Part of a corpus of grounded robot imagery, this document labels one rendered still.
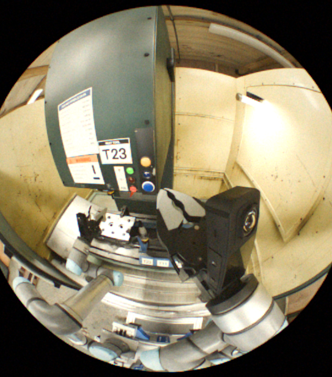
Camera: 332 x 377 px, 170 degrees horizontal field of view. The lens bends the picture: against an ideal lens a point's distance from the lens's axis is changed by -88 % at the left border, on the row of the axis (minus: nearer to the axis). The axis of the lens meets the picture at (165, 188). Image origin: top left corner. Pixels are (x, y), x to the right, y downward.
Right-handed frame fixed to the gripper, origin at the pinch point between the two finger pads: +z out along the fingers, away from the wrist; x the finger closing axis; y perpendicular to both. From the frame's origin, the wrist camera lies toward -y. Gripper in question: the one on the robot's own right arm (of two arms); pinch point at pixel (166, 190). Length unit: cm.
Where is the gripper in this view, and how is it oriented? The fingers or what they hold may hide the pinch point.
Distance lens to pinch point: 21.0
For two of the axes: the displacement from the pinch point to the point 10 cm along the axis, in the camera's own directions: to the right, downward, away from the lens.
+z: -4.2, -5.6, 7.2
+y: 0.0, 7.9, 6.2
